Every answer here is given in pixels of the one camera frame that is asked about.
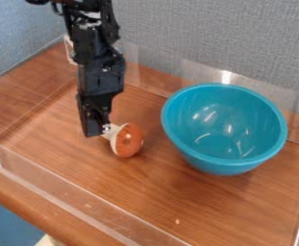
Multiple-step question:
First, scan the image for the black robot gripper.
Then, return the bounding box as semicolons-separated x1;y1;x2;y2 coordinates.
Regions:
72;26;126;137

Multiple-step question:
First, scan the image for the toy mushroom brown cap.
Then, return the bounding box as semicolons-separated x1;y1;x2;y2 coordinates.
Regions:
102;122;145;158

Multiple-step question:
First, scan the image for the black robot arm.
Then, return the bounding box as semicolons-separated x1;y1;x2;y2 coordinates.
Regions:
26;0;126;137

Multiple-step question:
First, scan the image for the blue plastic bowl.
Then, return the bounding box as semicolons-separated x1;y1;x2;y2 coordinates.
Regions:
161;83;287;176

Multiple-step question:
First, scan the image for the clear acrylic barrier wall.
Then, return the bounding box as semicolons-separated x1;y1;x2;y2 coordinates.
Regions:
0;44;299;246

